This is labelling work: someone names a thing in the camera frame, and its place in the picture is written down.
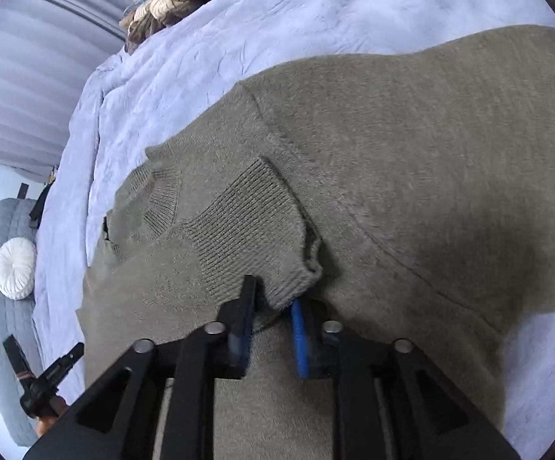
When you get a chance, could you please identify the lavender plush bed blanket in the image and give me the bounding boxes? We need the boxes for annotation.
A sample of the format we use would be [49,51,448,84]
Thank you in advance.
[32,0,555,460]

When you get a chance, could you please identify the round white pleated cushion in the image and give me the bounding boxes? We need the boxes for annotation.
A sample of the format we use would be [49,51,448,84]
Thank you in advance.
[0,237,37,301]

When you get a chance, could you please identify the person's left hand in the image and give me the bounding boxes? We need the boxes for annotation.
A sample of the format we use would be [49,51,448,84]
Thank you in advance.
[35,396,68,437]

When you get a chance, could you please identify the grey quilted sofa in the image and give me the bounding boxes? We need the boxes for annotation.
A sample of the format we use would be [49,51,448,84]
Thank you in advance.
[0,198,42,447]

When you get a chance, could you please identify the olive brown knit sweater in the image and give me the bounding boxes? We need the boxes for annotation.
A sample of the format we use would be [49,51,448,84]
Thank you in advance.
[77,26,555,459]

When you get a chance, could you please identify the grey pleated curtain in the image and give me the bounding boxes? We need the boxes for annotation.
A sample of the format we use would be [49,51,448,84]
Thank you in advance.
[0,0,132,182]

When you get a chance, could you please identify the black strap on sofa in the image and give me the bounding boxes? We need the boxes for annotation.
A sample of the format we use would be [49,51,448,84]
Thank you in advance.
[15,166,58,230]

